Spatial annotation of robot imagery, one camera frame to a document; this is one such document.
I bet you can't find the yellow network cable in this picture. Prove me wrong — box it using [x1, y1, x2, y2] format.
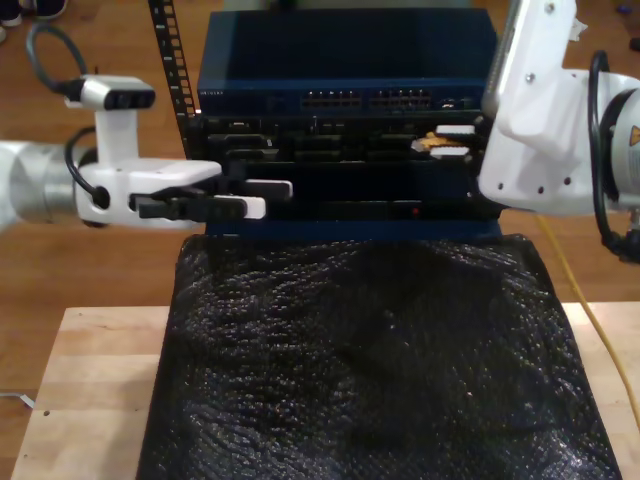
[411, 131, 640, 424]

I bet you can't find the black rack server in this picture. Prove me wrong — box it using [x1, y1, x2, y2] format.
[198, 115, 489, 164]

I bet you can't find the black bubble wrap mat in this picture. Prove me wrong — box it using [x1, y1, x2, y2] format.
[135, 232, 624, 480]

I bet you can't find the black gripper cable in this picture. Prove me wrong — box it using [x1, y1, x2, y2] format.
[64, 127, 110, 207]
[587, 49, 640, 264]

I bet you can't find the blue network switch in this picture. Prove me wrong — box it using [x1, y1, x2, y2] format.
[196, 10, 501, 119]

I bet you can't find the grey flat ribbon cable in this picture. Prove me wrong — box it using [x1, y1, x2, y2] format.
[0, 392, 37, 409]

